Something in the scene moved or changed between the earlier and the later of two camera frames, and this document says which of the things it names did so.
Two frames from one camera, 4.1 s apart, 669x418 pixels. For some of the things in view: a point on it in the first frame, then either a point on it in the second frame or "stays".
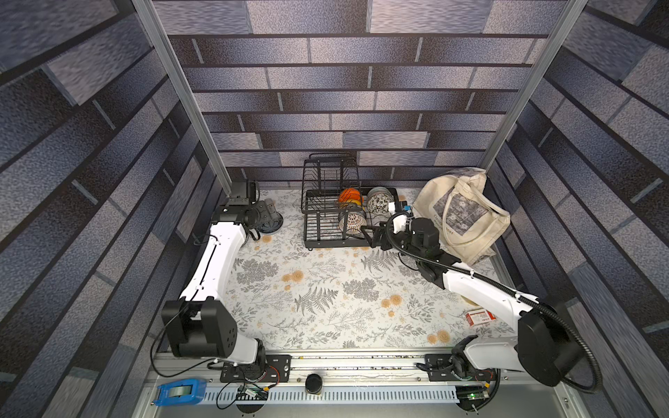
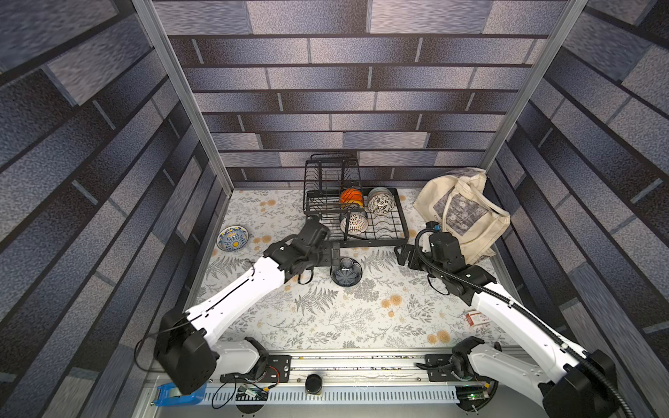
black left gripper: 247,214 → 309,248
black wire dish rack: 334,205 stays
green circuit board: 477,395 stays
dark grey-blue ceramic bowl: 271,227 → 348,273
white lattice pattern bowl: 355,221 stays
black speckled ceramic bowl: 379,200 stays
